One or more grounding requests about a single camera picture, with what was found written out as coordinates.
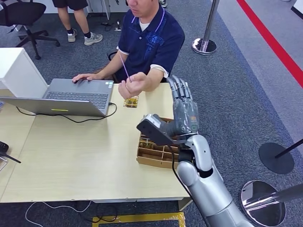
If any chrome stanchion post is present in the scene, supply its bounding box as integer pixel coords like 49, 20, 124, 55
191, 0, 220, 56
240, 180, 303, 227

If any green yellow card in box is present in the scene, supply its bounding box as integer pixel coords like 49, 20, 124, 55
139, 139, 155, 150

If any black stanchion post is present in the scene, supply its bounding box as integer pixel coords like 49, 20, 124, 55
258, 139, 303, 175

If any black office chair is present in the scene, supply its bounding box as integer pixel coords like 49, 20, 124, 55
0, 0, 61, 61

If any black floor cable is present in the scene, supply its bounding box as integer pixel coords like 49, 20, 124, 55
76, 202, 119, 224

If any metal bracket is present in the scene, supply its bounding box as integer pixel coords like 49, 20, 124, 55
0, 156, 9, 172

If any cardboard divider box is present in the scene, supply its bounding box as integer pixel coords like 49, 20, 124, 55
136, 117, 181, 170

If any seated person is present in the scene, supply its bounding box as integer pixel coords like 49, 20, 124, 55
72, 0, 185, 101

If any white board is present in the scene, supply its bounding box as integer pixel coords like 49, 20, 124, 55
290, 0, 303, 21

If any black handheld device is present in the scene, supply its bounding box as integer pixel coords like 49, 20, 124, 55
0, 141, 22, 164

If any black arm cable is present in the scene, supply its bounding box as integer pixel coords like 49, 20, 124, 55
169, 146, 193, 196

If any dark wrist camera box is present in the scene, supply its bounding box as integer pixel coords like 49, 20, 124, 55
137, 113, 187, 147

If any person's right hand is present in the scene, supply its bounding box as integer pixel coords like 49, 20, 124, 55
72, 73, 96, 84

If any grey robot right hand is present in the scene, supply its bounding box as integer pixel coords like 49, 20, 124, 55
165, 74, 200, 139

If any white floor cable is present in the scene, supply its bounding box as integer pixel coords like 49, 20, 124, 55
25, 200, 92, 227

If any black laptop cable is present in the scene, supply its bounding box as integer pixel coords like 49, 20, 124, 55
16, 102, 118, 124

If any yellow patterned card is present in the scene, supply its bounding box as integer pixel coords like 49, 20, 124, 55
123, 95, 139, 109

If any standing person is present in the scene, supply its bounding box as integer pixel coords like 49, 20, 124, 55
52, 0, 104, 47

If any grey laptop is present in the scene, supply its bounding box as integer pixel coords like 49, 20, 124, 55
0, 78, 115, 118

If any person's left hand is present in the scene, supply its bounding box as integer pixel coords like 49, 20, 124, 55
118, 72, 149, 101

